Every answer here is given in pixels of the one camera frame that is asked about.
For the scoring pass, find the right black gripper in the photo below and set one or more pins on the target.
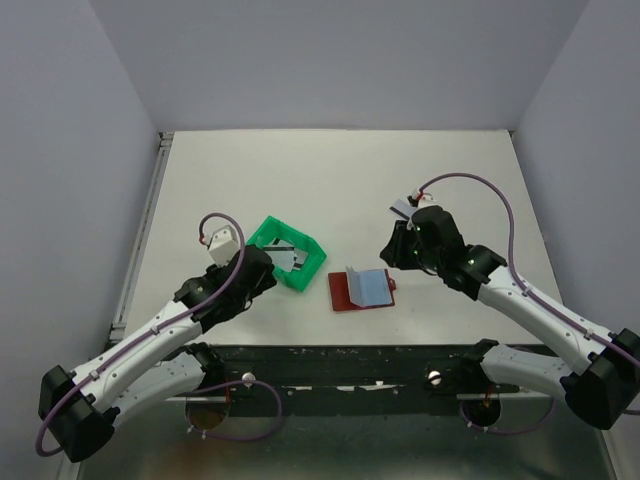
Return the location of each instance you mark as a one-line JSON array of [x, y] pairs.
[[393, 252]]

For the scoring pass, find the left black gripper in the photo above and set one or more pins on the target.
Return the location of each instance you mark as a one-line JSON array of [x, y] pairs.
[[267, 282]]

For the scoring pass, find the green plastic card tray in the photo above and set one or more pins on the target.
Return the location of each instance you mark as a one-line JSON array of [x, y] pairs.
[[272, 228]]

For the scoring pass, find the red card holder wallet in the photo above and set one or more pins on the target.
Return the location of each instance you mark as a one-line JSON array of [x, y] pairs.
[[352, 290]]

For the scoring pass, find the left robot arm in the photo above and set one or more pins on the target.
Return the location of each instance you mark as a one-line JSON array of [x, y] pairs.
[[82, 407]]

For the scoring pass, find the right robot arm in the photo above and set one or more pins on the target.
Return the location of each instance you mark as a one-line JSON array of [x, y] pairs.
[[596, 371]]

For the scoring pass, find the silver card in tray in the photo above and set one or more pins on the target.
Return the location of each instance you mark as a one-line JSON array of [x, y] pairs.
[[286, 256]]

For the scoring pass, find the white magnetic stripe card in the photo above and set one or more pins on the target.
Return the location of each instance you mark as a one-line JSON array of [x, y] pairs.
[[402, 210]]

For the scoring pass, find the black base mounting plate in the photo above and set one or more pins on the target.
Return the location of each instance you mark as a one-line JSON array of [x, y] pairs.
[[264, 400]]

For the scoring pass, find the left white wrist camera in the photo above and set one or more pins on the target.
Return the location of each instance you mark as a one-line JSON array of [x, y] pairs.
[[222, 244]]

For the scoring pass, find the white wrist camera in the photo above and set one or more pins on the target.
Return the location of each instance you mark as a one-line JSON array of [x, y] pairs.
[[222, 244], [418, 200]]

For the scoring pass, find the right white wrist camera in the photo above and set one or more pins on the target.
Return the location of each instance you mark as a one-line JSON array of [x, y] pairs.
[[418, 200]]

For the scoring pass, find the front aluminium rail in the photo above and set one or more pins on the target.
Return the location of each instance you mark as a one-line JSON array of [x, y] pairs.
[[432, 372]]

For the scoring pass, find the aluminium rail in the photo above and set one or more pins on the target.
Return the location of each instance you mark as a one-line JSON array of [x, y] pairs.
[[119, 322], [432, 372]]

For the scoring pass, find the left aluminium rail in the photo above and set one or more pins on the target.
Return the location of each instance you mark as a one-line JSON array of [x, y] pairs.
[[119, 322]]

